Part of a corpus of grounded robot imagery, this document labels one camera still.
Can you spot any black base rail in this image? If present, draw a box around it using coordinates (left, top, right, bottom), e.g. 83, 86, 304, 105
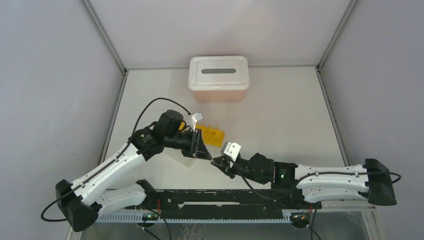
127, 189, 322, 221

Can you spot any left camera cable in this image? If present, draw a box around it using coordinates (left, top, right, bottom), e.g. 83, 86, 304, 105
130, 97, 193, 140

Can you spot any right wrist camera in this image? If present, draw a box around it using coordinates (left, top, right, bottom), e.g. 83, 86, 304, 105
220, 141, 242, 162

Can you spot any pink plastic bin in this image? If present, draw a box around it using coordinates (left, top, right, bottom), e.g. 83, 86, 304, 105
192, 90, 246, 103

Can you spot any white plastic bin lid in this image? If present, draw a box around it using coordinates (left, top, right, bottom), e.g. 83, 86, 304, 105
188, 55, 250, 92

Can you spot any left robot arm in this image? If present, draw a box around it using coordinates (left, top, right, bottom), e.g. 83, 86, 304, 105
53, 109, 212, 232

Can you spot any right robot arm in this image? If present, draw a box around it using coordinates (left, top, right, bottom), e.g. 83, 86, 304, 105
211, 153, 402, 208

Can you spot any clear well plate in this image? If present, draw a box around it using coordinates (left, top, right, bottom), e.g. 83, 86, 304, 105
163, 148, 196, 169

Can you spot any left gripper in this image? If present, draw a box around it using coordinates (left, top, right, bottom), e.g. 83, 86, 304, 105
164, 128, 212, 160

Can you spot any right camera cable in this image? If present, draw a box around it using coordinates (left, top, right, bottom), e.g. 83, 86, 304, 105
231, 162, 402, 202

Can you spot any yellow test tube rack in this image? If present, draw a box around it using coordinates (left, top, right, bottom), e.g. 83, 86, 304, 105
178, 120, 225, 148

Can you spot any camera cable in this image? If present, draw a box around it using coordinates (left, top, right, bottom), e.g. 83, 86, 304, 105
130, 97, 193, 140
231, 162, 402, 202

